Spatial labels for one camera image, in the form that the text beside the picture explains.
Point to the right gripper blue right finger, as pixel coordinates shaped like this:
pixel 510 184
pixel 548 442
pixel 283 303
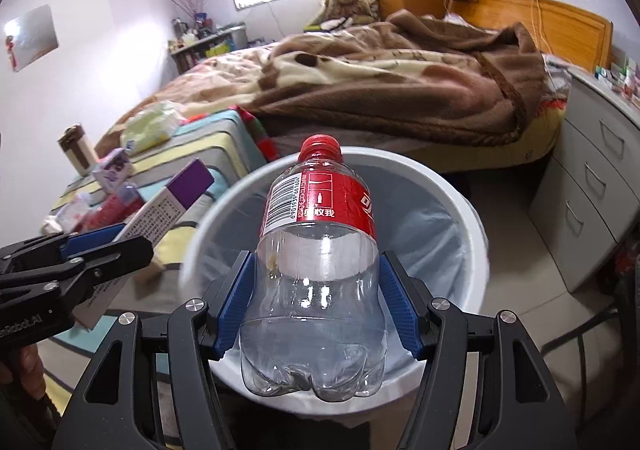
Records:
pixel 434 331

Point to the clear bottle red label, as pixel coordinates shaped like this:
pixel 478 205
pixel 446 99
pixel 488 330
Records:
pixel 314 321

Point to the green tissue pack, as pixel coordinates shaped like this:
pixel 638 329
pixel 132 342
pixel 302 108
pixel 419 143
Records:
pixel 150 127

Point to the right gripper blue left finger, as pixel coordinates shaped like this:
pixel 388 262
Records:
pixel 199 332

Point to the brown white cup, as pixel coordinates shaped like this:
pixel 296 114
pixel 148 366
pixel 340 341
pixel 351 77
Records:
pixel 78 149

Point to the brown cream fleece blanket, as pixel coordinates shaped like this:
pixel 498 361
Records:
pixel 410 77

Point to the silver wall poster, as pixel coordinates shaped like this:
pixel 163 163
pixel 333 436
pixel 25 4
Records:
pixel 30 37

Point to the brown teddy bear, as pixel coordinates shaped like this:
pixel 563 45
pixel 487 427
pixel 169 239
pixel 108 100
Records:
pixel 349 12

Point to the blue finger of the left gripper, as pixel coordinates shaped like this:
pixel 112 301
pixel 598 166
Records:
pixel 78 243
pixel 111 261

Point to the purple milk carton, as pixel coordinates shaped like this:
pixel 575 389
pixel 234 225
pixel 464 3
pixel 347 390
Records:
pixel 113 170

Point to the white trash bin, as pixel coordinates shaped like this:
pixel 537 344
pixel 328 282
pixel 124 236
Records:
pixel 432 228

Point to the red pink snack packet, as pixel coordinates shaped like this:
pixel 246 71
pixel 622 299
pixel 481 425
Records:
pixel 116 208

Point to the striped table cloth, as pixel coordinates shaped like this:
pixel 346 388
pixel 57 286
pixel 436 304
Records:
pixel 231 143

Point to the wooden bed headboard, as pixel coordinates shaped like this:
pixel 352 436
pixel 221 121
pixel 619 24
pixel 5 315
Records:
pixel 576 35

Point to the white purple long box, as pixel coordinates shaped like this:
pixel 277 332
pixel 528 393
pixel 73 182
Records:
pixel 152 221

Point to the person's left hand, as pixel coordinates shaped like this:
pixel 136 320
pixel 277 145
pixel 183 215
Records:
pixel 26 367

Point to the cluttered side shelf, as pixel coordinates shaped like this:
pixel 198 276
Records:
pixel 193 45

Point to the grey drawer cabinet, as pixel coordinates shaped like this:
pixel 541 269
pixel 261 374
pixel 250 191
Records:
pixel 588 198

